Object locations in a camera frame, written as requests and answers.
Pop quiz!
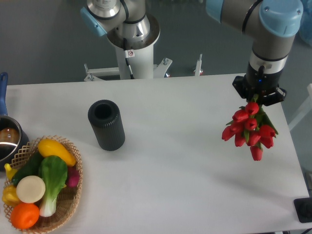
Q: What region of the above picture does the red tulip bouquet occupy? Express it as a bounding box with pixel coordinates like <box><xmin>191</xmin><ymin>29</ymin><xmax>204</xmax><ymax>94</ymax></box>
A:
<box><xmin>221</xmin><ymin>94</ymin><xmax>278</xmax><ymax>161</ymax></box>

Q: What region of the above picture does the dark green cucumber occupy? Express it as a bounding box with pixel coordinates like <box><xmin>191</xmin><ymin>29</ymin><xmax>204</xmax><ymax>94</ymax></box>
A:
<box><xmin>11</xmin><ymin>151</ymin><xmax>44</xmax><ymax>187</ymax></box>

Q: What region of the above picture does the orange fruit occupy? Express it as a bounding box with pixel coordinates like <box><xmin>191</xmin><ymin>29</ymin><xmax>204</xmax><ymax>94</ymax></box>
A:
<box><xmin>10</xmin><ymin>203</ymin><xmax>39</xmax><ymax>229</ymax></box>

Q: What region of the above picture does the yellow squash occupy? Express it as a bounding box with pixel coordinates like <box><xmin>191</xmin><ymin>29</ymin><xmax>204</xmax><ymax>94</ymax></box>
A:
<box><xmin>38</xmin><ymin>138</ymin><xmax>76</xmax><ymax>167</ymax></box>

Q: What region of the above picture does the white frame at right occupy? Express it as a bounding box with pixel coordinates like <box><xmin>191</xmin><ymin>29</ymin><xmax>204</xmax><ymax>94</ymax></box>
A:
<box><xmin>288</xmin><ymin>83</ymin><xmax>312</xmax><ymax>131</ymax></box>

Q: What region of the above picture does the white metal base frame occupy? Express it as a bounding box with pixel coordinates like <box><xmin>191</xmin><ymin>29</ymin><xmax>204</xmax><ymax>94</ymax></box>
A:
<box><xmin>84</xmin><ymin>54</ymin><xmax>203</xmax><ymax>81</ymax></box>

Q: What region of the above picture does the blue handled saucepan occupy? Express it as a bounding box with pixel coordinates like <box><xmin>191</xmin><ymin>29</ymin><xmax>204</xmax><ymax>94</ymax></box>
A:
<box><xmin>0</xmin><ymin>72</ymin><xmax>29</xmax><ymax>172</ymax></box>

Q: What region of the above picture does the yellow bell pepper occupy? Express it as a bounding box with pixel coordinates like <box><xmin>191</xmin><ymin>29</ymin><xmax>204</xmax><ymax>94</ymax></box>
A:
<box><xmin>2</xmin><ymin>185</ymin><xmax>21</xmax><ymax>207</ymax></box>

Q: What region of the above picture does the small yellow pepper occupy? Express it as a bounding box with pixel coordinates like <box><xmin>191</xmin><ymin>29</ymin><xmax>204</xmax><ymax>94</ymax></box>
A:
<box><xmin>4</xmin><ymin>163</ymin><xmax>18</xmax><ymax>180</ymax></box>

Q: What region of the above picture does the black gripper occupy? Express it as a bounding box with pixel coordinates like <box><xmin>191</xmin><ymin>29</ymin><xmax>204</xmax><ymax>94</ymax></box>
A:
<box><xmin>232</xmin><ymin>64</ymin><xmax>287</xmax><ymax>106</ymax></box>

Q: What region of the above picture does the green bok choy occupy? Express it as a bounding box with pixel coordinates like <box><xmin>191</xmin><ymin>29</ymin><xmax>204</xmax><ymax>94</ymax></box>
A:
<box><xmin>39</xmin><ymin>156</ymin><xmax>68</xmax><ymax>217</ymax></box>

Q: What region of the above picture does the purple red radish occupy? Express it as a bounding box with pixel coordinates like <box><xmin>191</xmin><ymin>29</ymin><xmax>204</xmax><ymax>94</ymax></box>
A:
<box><xmin>65</xmin><ymin>167</ymin><xmax>80</xmax><ymax>188</ymax></box>

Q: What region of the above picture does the black base cable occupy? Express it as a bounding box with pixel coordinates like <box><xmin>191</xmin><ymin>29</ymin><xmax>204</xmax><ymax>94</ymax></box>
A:
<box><xmin>123</xmin><ymin>38</ymin><xmax>135</xmax><ymax>79</ymax></box>

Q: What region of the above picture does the woven wicker basket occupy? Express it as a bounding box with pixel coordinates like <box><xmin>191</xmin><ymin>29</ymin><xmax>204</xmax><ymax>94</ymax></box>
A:
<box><xmin>10</xmin><ymin>136</ymin><xmax>83</xmax><ymax>234</ymax></box>

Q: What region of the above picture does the black ribbed vase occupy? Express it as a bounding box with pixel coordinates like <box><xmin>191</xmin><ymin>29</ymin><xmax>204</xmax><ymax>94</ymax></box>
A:
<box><xmin>88</xmin><ymin>99</ymin><xmax>125</xmax><ymax>151</ymax></box>

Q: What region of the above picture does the black device at edge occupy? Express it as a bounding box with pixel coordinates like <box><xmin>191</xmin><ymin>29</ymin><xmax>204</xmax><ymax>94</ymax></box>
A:
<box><xmin>293</xmin><ymin>197</ymin><xmax>312</xmax><ymax>223</ymax></box>

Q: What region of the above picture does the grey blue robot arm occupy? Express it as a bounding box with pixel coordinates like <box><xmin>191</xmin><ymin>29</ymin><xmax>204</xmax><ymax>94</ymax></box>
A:
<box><xmin>80</xmin><ymin>0</ymin><xmax>303</xmax><ymax>106</ymax></box>

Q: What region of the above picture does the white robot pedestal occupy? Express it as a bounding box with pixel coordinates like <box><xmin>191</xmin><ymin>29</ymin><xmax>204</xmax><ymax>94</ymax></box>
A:
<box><xmin>107</xmin><ymin>13</ymin><xmax>160</xmax><ymax>80</ymax></box>

